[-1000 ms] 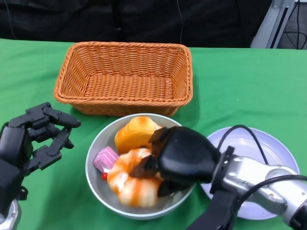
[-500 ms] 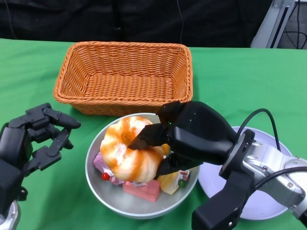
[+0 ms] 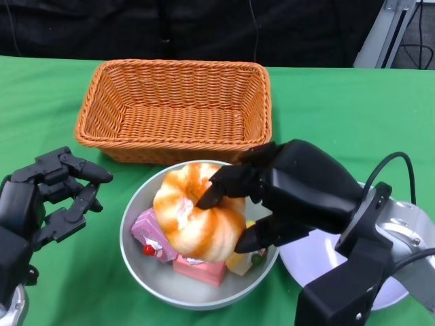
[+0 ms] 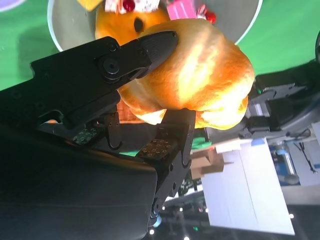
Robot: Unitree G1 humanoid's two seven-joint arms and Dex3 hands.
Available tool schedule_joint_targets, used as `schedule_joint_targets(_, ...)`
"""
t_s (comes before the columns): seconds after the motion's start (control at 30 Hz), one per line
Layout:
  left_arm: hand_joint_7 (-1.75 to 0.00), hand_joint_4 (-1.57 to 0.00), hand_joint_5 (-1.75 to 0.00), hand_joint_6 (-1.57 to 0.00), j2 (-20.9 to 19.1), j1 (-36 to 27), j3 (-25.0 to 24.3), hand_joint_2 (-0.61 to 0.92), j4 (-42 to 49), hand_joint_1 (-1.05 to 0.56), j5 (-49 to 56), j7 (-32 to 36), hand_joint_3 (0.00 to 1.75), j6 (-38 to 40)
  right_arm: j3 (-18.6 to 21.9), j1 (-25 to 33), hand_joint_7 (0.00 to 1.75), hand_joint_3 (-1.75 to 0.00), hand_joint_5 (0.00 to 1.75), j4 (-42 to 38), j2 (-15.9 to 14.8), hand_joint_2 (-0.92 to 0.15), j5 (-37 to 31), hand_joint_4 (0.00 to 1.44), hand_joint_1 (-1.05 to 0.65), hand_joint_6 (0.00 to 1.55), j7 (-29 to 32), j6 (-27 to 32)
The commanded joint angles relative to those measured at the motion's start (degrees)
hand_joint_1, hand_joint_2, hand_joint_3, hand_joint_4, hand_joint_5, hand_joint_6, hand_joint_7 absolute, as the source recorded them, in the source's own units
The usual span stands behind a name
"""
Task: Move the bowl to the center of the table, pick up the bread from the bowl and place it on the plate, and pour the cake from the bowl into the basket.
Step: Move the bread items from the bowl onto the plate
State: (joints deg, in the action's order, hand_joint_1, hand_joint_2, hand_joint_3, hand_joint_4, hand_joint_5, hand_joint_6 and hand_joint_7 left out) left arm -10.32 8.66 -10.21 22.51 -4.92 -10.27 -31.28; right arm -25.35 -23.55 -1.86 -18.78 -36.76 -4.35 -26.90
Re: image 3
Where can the yellow cake slice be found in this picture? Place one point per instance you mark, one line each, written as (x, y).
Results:
(238, 265)

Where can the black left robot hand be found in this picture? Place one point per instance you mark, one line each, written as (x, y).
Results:
(17, 217)

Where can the lavender plate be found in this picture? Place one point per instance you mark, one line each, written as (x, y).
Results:
(312, 258)

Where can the grey-green bowl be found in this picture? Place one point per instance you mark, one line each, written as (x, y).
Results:
(153, 288)

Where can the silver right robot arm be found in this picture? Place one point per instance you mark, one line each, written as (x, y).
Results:
(408, 231)

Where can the green tablecloth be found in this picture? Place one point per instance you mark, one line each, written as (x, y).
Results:
(340, 112)

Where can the magenta pink cake slice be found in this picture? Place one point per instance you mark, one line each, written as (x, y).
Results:
(149, 227)

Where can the grey aluminium frame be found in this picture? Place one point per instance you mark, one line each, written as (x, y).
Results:
(387, 30)

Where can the salmon pink cake block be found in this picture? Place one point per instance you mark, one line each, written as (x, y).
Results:
(200, 271)

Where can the orange wicker basket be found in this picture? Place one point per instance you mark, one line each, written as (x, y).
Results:
(176, 119)

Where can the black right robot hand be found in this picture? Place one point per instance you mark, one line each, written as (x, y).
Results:
(306, 190)

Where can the black backdrop cloth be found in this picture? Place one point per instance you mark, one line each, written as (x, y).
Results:
(102, 27)

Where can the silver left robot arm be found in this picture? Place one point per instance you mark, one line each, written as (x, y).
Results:
(10, 312)

